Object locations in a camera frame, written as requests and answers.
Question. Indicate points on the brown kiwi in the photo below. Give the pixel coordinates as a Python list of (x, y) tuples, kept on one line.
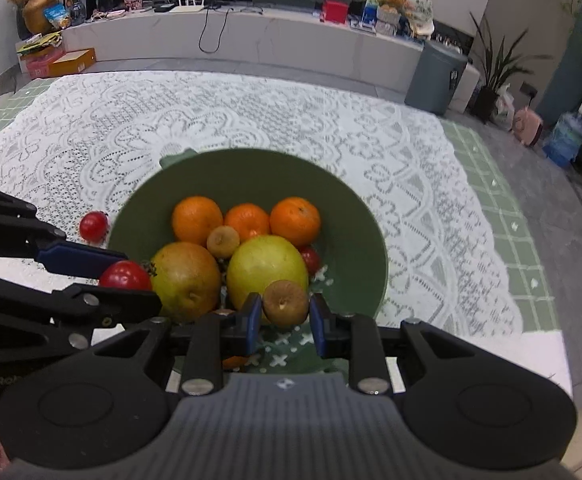
[(222, 241), (285, 302)]

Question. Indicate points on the red tomato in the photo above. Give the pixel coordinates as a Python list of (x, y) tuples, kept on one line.
[(93, 225), (125, 276), (312, 259)]

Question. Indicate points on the white marble media console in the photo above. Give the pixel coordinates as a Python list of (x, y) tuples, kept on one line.
[(296, 45)]

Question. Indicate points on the gold vase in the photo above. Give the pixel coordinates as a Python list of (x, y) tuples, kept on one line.
[(38, 15)]

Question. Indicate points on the green colander bowl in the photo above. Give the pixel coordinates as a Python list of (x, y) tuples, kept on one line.
[(271, 180)]

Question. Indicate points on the blue water bottle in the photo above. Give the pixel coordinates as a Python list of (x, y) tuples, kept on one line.
[(566, 137)]

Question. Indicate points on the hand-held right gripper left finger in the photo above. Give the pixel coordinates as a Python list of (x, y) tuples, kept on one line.
[(254, 321)]

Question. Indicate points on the pink pig toy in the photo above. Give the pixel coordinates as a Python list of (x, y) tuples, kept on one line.
[(528, 127)]

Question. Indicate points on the white lace tablecloth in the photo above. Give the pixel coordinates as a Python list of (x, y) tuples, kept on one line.
[(321, 120), (496, 210)]

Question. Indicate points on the orange flat box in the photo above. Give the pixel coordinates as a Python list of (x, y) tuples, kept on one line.
[(73, 61)]

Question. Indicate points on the tall potted plant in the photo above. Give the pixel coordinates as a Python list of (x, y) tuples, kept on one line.
[(493, 75)]

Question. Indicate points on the grey trash bin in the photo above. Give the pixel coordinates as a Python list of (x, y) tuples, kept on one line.
[(433, 80)]

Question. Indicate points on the yellow-green pear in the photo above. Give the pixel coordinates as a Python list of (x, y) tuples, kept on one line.
[(267, 270)]

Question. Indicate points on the brownish green pear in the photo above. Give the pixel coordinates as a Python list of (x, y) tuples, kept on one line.
[(186, 282)]

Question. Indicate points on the red box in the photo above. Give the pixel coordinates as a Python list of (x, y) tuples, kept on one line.
[(334, 11)]

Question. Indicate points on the stack of papers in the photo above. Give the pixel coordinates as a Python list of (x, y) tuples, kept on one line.
[(38, 42)]

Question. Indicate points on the blue snack bag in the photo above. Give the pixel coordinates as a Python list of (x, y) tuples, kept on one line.
[(57, 16)]

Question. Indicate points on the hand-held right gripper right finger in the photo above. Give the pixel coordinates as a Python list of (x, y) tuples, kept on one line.
[(317, 328)]

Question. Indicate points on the pink storage box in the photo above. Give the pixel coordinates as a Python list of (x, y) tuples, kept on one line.
[(36, 65)]

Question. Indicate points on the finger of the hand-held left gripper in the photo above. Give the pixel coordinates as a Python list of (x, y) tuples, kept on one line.
[(121, 305), (71, 257)]

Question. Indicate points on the orange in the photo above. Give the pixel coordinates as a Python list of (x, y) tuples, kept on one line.
[(247, 220), (295, 221), (197, 220)]

